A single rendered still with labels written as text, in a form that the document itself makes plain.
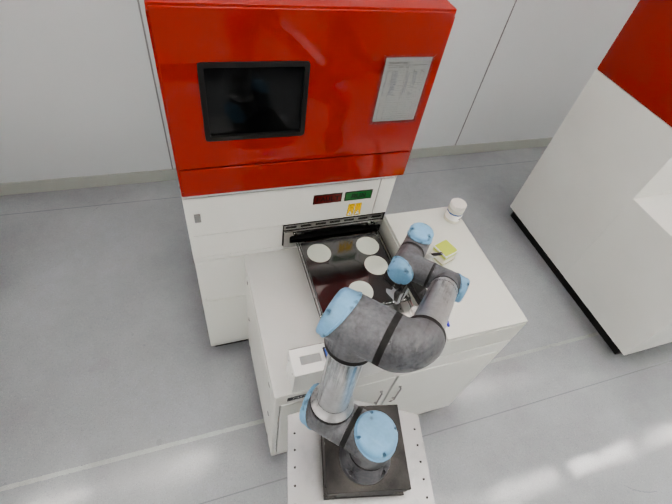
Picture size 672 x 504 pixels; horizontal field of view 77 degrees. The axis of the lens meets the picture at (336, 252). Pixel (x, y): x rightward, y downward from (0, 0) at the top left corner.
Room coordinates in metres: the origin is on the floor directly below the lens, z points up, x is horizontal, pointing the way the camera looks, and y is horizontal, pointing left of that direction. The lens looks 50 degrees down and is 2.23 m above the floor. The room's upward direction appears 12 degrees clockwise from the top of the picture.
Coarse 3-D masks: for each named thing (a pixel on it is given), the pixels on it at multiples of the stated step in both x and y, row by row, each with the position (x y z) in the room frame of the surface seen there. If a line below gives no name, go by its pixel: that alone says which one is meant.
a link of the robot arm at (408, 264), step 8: (400, 248) 0.82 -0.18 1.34; (408, 248) 0.82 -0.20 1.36; (416, 248) 0.82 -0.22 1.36; (400, 256) 0.78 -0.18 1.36; (408, 256) 0.78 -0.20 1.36; (416, 256) 0.79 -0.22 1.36; (392, 264) 0.75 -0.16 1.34; (400, 264) 0.75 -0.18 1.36; (408, 264) 0.76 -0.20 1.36; (416, 264) 0.76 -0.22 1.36; (424, 264) 0.77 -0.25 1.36; (432, 264) 0.77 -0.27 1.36; (392, 272) 0.74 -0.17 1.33; (400, 272) 0.74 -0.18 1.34; (408, 272) 0.73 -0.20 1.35; (416, 272) 0.75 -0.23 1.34; (424, 272) 0.75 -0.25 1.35; (392, 280) 0.74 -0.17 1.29; (400, 280) 0.73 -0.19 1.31; (408, 280) 0.73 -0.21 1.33; (416, 280) 0.74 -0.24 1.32; (424, 280) 0.73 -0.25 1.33
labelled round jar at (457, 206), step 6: (456, 198) 1.44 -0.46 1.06; (450, 204) 1.40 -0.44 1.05; (456, 204) 1.40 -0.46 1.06; (462, 204) 1.41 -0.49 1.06; (450, 210) 1.39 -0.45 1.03; (456, 210) 1.38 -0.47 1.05; (462, 210) 1.38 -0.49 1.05; (444, 216) 1.41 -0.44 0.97; (450, 216) 1.38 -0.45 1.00; (456, 216) 1.38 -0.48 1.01; (450, 222) 1.38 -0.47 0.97; (456, 222) 1.38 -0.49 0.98
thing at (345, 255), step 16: (336, 240) 1.20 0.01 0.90; (352, 240) 1.22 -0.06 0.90; (304, 256) 1.08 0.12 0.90; (336, 256) 1.11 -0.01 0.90; (352, 256) 1.13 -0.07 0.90; (368, 256) 1.15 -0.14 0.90; (384, 256) 1.17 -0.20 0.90; (320, 272) 1.01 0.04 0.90; (336, 272) 1.03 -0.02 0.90; (352, 272) 1.05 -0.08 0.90; (368, 272) 1.06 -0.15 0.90; (320, 288) 0.94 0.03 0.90; (336, 288) 0.95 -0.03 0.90; (384, 288) 1.00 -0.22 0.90; (320, 304) 0.87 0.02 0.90
